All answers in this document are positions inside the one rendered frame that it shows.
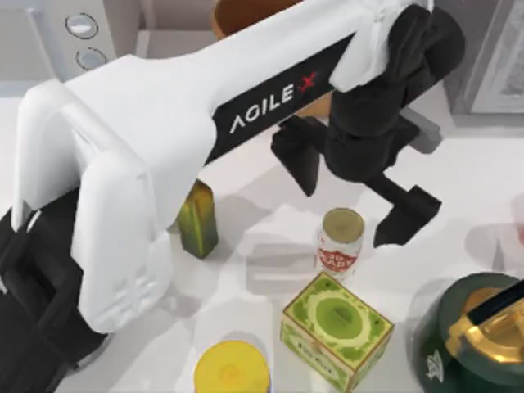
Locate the grey cabinet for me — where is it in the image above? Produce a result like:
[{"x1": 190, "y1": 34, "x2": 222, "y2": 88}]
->
[{"x1": 449, "y1": 0, "x2": 524, "y2": 120}]

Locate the red and white can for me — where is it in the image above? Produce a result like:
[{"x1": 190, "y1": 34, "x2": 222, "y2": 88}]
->
[{"x1": 315, "y1": 207, "x2": 365, "y2": 282}]

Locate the dark green and gold pot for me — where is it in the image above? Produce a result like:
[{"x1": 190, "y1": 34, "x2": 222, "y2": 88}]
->
[{"x1": 413, "y1": 273, "x2": 524, "y2": 393}]

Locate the grey microwave knob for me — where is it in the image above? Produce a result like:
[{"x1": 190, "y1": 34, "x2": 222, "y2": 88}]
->
[
  {"x1": 64, "y1": 11, "x2": 99, "y2": 38},
  {"x1": 75, "y1": 46, "x2": 110, "y2": 71}
]

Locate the yellow can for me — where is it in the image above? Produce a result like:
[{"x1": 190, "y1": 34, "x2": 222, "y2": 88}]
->
[{"x1": 192, "y1": 340, "x2": 274, "y2": 393}]

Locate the pale microwave oven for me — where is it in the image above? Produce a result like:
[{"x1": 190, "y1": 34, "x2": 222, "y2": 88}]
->
[{"x1": 0, "y1": 0, "x2": 142, "y2": 97}]

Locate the pale grey rounded box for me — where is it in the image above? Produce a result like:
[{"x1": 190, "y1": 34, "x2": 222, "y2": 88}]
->
[{"x1": 403, "y1": 110, "x2": 442, "y2": 155}]

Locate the green and cream box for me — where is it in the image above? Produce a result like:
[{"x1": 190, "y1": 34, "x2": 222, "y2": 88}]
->
[{"x1": 280, "y1": 270, "x2": 395, "y2": 387}]

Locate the green and yellow carton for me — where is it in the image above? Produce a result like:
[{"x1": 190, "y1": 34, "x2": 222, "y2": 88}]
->
[{"x1": 176, "y1": 179, "x2": 219, "y2": 260}]

